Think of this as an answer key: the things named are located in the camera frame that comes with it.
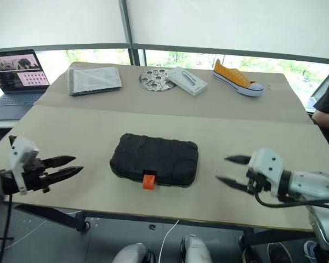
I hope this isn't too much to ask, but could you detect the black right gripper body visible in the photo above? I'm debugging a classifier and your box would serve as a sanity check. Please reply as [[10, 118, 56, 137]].
[[245, 169, 273, 196]]

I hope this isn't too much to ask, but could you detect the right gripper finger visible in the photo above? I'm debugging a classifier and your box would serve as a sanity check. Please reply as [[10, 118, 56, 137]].
[[215, 175, 249, 192], [224, 154, 252, 166]]

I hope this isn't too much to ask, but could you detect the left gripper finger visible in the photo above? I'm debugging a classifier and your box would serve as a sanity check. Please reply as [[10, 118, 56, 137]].
[[47, 165, 84, 184], [42, 155, 77, 169]]

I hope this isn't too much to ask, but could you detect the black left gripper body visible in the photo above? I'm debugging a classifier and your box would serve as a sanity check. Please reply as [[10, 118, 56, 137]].
[[22, 158, 52, 194]]

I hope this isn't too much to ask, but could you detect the black plastic tool case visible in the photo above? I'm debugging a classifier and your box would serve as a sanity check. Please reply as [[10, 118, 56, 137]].
[[109, 133, 200, 191]]

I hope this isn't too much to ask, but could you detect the black table leg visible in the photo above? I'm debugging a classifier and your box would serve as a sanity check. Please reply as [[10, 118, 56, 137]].
[[14, 203, 90, 233], [237, 228, 316, 249]]

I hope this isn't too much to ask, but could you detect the black shoe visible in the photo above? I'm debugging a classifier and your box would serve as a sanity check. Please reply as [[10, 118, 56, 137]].
[[266, 242, 293, 263]]

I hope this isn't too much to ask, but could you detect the silver rounded robot shell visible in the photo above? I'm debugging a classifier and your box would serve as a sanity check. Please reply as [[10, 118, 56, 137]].
[[111, 242, 156, 263], [180, 233, 213, 263]]

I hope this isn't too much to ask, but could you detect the yellow canvas sneaker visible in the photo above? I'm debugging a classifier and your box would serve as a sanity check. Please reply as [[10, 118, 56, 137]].
[[212, 58, 265, 98]]

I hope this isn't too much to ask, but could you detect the blue grey shoe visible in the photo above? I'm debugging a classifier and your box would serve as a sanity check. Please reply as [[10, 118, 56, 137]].
[[302, 240, 319, 263]]

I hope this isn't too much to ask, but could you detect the folded grey cloth in bag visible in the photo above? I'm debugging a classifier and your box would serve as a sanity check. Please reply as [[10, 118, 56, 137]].
[[67, 66, 123, 98]]

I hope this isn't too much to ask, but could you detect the flat white product box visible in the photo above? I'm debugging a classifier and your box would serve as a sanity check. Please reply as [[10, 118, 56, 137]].
[[168, 67, 209, 98]]

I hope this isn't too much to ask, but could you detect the dark open laptop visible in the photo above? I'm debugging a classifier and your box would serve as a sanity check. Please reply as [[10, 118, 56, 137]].
[[0, 49, 51, 122]]

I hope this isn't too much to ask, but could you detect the grey laptop lid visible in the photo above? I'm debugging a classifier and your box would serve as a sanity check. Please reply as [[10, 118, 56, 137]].
[[305, 64, 329, 112]]

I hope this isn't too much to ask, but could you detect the round perforated metal disc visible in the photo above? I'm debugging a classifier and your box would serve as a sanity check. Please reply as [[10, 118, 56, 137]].
[[138, 68, 178, 94]]

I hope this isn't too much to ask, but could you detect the white roller blind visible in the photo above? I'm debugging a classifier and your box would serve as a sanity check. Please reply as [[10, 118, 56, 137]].
[[0, 0, 129, 52], [125, 0, 329, 61]]

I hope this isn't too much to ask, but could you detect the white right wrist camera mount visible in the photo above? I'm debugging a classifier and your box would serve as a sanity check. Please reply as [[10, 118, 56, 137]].
[[247, 148, 287, 198]]

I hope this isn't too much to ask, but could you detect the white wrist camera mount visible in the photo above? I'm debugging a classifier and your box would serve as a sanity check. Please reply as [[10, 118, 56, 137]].
[[247, 148, 287, 198], [7, 135, 40, 196]]

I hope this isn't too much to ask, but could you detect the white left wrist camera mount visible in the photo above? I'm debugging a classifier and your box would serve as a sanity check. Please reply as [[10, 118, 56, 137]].
[[7, 135, 40, 196]]

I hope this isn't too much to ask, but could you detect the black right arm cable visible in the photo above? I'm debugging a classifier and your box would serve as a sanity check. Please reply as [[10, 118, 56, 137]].
[[253, 188, 329, 212]]

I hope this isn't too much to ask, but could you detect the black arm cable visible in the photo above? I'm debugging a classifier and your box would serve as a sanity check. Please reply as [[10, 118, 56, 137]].
[[253, 188, 329, 212], [0, 193, 14, 263]]

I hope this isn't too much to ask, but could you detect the thin white floor cable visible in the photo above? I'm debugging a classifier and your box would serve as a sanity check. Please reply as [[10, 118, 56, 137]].
[[0, 209, 82, 249]]

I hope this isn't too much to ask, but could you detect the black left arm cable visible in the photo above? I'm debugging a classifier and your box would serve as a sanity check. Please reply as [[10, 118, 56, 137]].
[[0, 193, 14, 263]]

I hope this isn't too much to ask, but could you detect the dark window frame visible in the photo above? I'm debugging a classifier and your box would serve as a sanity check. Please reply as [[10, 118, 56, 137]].
[[0, 0, 329, 67]]

